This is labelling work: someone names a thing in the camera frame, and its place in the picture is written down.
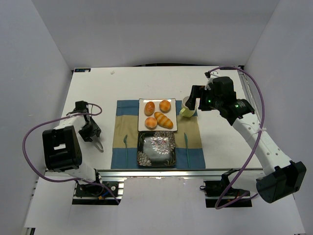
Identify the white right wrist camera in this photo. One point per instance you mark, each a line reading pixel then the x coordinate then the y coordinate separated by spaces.
pixel 210 76

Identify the round bread roll bottom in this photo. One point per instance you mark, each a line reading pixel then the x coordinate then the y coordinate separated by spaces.
pixel 151 123

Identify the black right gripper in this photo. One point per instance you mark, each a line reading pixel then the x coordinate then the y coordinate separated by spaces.
pixel 195 97

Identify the teal knife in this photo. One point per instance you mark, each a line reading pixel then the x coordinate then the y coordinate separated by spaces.
pixel 187 149

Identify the blue and beige placemat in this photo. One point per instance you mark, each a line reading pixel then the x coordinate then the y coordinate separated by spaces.
pixel 126 122

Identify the metal tongs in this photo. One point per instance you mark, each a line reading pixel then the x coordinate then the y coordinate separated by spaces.
pixel 97 143

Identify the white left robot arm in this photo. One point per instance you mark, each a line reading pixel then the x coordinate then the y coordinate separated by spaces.
pixel 61 146

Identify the oval bread roll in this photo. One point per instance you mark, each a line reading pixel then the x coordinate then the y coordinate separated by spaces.
pixel 149 108

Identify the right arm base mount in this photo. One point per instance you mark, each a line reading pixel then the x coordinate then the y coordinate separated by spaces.
pixel 212 187

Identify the aluminium frame rail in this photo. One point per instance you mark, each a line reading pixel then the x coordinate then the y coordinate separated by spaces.
pixel 123 173

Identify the striped long bread roll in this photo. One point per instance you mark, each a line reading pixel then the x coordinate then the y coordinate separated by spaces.
pixel 163 120

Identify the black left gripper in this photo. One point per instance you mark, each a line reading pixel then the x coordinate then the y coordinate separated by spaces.
pixel 92 132

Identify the white square plate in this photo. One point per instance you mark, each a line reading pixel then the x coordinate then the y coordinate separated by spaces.
pixel 172 115

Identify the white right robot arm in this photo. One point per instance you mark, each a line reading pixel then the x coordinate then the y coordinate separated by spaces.
pixel 281 175

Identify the round bread roll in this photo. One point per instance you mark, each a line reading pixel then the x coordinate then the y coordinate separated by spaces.
pixel 165 106
pixel 151 123

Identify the pale yellow mug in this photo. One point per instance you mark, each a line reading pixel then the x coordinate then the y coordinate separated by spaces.
pixel 185 111

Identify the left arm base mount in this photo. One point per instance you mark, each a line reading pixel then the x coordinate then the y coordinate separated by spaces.
pixel 110 194

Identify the teal fork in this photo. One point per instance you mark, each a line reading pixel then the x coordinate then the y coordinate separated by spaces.
pixel 126 149

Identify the round bread roll top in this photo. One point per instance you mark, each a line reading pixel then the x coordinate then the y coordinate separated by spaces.
pixel 165 106

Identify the black floral square plate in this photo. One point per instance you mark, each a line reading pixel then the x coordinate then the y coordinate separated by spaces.
pixel 156 149

